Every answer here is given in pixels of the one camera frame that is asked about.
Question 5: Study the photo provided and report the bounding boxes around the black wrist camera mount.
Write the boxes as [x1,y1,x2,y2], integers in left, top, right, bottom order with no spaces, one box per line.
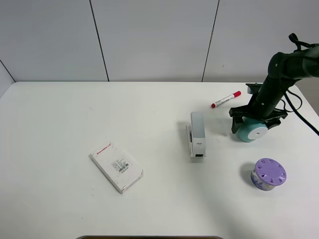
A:
[246,83,263,95]

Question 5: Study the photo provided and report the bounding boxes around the black cable bundle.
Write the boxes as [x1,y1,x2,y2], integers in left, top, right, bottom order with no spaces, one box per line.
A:
[280,33,319,136]

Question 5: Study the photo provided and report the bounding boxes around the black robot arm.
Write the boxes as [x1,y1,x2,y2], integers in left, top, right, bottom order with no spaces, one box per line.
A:
[229,44,319,134]

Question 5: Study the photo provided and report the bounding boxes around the white grey stapler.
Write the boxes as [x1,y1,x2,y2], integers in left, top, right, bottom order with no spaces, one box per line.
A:
[186,112,206,158]

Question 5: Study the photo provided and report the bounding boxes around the red whiteboard marker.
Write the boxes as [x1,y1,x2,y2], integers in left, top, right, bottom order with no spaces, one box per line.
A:
[211,91,241,108]

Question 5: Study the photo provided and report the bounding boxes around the teal pencil sharpener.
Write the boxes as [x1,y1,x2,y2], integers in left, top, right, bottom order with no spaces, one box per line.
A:
[235,118,268,142]

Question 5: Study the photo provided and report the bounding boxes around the white cardboard box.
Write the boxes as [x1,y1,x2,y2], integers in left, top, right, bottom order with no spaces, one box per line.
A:
[89,141,144,194]

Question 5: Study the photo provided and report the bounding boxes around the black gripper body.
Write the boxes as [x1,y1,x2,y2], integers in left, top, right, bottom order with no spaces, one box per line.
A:
[229,85,288,122]

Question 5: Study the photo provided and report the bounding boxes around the purple lidded air freshener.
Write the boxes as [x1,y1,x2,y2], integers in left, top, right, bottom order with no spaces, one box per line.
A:
[250,158,287,191]

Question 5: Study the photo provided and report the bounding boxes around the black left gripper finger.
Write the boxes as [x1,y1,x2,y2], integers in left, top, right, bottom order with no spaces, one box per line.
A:
[231,116,244,134]

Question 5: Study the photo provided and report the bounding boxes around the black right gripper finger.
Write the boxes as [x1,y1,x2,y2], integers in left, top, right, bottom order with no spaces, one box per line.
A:
[266,119,281,129]

